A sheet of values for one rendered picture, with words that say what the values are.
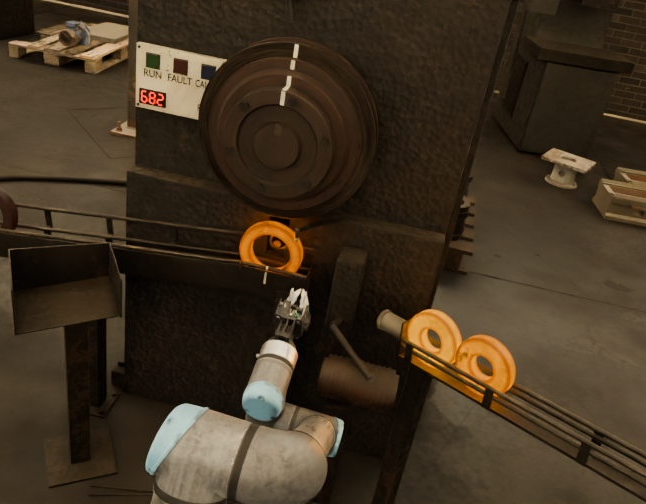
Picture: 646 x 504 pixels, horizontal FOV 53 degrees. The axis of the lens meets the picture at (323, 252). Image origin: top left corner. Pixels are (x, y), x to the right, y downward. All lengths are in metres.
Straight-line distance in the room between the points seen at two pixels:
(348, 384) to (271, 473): 0.88
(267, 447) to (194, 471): 0.11
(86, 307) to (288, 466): 1.01
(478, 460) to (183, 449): 1.64
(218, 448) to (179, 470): 0.07
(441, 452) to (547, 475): 0.38
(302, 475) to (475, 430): 1.64
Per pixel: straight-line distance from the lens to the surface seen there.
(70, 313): 1.86
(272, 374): 1.49
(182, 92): 1.91
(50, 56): 6.31
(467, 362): 1.68
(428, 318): 1.71
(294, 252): 1.84
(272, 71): 1.64
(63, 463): 2.27
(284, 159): 1.62
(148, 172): 2.01
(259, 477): 1.00
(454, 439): 2.54
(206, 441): 1.01
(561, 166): 5.31
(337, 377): 1.84
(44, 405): 2.48
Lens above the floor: 1.68
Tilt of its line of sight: 29 degrees down
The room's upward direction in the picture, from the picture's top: 10 degrees clockwise
